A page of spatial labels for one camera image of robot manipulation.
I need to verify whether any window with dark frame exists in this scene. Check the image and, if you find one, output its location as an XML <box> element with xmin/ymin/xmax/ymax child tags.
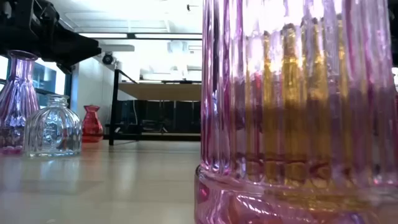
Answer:
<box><xmin>30</xmin><ymin>58</ymin><xmax>73</xmax><ymax>110</ymax></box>

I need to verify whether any ceiling light strip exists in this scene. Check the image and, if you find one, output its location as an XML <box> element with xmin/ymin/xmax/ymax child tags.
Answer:
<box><xmin>135</xmin><ymin>33</ymin><xmax>203</xmax><ymax>40</ymax></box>
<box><xmin>79</xmin><ymin>32</ymin><xmax>128</xmax><ymax>39</ymax></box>

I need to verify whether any ribbed pink glass vase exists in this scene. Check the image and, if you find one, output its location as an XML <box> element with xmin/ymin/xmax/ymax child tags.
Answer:
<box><xmin>194</xmin><ymin>0</ymin><xmax>398</xmax><ymax>224</ymax></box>

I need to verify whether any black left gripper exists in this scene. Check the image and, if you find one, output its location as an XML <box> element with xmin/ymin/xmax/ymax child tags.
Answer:
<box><xmin>32</xmin><ymin>0</ymin><xmax>102</xmax><ymax>75</ymax></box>

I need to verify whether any small red glass vase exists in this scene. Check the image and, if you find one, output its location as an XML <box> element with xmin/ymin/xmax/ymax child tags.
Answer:
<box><xmin>81</xmin><ymin>105</ymin><xmax>104</xmax><ymax>144</ymax></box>

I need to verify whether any squat clear glass vase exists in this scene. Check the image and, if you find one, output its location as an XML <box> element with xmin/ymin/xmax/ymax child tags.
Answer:
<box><xmin>23</xmin><ymin>94</ymin><xmax>83</xmax><ymax>158</ymax></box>

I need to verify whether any tall pink glass vase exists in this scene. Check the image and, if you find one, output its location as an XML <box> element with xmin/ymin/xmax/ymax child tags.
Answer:
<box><xmin>0</xmin><ymin>49</ymin><xmax>40</xmax><ymax>156</ymax></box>

